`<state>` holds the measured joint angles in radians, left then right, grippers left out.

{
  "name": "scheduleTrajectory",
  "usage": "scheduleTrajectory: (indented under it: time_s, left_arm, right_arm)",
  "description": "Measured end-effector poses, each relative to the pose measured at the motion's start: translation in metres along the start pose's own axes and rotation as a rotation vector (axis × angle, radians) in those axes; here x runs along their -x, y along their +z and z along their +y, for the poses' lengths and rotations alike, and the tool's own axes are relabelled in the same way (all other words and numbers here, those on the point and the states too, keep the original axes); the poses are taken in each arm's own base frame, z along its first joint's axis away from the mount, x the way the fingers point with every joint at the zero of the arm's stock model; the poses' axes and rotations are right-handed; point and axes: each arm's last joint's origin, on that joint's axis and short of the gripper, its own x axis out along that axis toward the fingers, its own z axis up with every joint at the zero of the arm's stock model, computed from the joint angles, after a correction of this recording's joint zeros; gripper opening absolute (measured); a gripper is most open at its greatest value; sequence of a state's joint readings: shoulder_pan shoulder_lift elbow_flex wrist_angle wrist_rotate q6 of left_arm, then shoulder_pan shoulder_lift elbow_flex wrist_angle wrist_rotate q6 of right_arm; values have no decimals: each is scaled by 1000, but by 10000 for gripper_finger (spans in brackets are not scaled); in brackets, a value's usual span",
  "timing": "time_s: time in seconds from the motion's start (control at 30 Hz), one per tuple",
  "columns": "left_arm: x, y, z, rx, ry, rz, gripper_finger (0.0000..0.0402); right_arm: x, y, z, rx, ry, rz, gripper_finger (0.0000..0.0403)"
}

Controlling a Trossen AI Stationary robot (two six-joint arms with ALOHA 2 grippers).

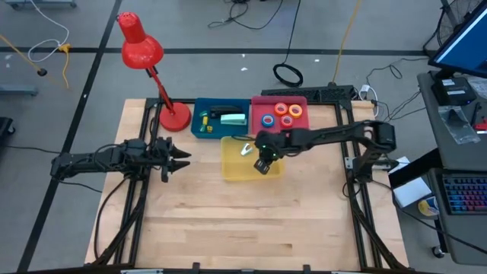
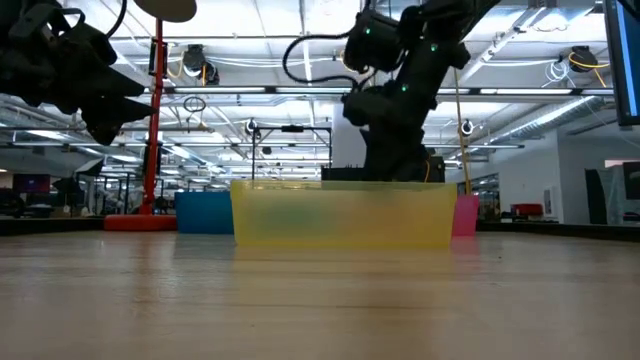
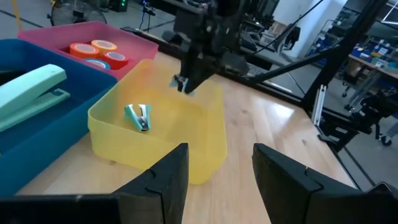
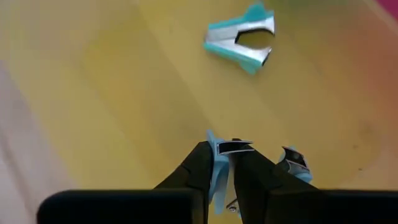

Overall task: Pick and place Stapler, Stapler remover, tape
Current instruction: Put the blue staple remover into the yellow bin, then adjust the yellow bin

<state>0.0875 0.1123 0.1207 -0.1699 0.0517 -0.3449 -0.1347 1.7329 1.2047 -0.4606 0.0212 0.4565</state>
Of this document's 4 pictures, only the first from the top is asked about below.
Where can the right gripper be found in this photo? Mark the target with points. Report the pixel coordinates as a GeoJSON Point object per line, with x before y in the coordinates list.
{"type": "Point", "coordinates": [272, 144]}

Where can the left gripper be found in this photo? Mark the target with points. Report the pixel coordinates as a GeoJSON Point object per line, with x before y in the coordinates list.
{"type": "Point", "coordinates": [160, 156]}

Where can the red tape roll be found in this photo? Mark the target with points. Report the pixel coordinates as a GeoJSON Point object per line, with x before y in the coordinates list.
{"type": "Point", "coordinates": [281, 121]}

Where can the grey staple remover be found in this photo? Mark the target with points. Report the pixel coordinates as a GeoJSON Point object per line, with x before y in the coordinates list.
{"type": "Point", "coordinates": [246, 150]}

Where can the orange tape roll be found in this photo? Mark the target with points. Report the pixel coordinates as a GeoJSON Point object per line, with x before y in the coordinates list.
{"type": "Point", "coordinates": [275, 109]}

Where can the mint green eraser block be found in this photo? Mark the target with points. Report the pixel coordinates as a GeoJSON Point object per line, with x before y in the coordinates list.
{"type": "Point", "coordinates": [234, 120]}

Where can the black stapler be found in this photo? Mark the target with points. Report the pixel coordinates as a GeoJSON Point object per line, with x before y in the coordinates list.
{"type": "Point", "coordinates": [226, 111]}

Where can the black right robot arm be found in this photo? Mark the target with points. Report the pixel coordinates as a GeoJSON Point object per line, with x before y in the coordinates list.
{"type": "Point", "coordinates": [342, 133]}

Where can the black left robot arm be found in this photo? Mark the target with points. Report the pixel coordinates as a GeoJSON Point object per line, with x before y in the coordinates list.
{"type": "Point", "coordinates": [87, 161]}

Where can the pink plastic bin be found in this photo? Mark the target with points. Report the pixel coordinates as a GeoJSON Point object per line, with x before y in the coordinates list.
{"type": "Point", "coordinates": [300, 122]}

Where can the yellow translucent plastic bin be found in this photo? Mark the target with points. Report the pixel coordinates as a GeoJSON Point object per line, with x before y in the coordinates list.
{"type": "Point", "coordinates": [236, 169]}

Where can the blue plastic bin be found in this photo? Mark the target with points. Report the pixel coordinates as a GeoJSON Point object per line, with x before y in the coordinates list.
{"type": "Point", "coordinates": [228, 133]}

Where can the white power adapter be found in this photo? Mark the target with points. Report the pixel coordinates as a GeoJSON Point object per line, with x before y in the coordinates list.
{"type": "Point", "coordinates": [364, 90]}

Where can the red desk lamp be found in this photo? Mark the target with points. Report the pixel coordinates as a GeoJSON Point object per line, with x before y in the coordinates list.
{"type": "Point", "coordinates": [139, 49]}

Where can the black side shelf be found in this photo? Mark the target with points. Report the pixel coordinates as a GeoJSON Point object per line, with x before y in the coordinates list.
{"type": "Point", "coordinates": [418, 167]}

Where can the white cardboard box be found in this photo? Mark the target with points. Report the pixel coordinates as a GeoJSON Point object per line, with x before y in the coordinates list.
{"type": "Point", "coordinates": [412, 192]}

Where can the grey metal stand foot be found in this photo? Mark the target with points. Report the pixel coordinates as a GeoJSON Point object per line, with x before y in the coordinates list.
{"type": "Point", "coordinates": [19, 90]}
{"type": "Point", "coordinates": [38, 4]}

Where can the black caster wheel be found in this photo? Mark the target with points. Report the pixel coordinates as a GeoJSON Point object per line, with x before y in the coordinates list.
{"type": "Point", "coordinates": [4, 125]}

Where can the grey side desk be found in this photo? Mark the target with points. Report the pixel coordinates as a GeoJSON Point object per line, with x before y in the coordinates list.
{"type": "Point", "coordinates": [456, 156]}

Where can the clear plastic bag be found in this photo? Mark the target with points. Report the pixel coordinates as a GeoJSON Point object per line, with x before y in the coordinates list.
{"type": "Point", "coordinates": [458, 125]}

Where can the black mini computer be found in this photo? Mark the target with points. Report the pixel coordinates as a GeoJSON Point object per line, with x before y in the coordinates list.
{"type": "Point", "coordinates": [452, 93]}

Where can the backlit rainbow keyboard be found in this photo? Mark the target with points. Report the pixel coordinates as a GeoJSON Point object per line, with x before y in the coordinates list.
{"type": "Point", "coordinates": [468, 194]}

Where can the red hand tool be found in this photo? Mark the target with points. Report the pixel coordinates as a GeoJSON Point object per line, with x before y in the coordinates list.
{"type": "Point", "coordinates": [482, 125]}

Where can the computer monitor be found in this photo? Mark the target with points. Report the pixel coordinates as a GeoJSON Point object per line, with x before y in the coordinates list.
{"type": "Point", "coordinates": [468, 49]}

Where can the black floor fan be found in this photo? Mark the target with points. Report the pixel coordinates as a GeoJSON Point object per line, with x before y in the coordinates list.
{"type": "Point", "coordinates": [451, 19]}

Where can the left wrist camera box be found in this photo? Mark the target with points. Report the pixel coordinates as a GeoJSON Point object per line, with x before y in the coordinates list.
{"type": "Point", "coordinates": [165, 177]}

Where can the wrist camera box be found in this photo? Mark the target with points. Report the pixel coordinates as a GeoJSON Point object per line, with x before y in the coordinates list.
{"type": "Point", "coordinates": [262, 166]}
{"type": "Point", "coordinates": [165, 177]}

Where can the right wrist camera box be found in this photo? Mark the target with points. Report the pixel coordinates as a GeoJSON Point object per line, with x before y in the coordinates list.
{"type": "Point", "coordinates": [262, 166]}

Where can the black aluminium table frame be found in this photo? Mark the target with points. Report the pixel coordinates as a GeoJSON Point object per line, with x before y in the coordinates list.
{"type": "Point", "coordinates": [344, 104]}

